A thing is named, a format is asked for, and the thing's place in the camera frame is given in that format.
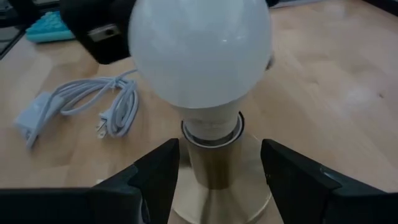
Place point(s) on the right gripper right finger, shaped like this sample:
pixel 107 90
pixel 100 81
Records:
pixel 304 193

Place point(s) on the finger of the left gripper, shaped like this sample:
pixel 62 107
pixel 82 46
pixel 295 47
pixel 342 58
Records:
pixel 270 63

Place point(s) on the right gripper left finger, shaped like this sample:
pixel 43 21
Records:
pixel 149 186

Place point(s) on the brass lamp base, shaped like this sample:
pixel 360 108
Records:
pixel 214 168

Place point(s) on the white light bulb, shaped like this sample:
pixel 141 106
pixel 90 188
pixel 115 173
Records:
pixel 199 53

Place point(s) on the teal calculator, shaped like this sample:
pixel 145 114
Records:
pixel 49 28

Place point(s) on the black table frame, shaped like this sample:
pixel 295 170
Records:
pixel 9 46

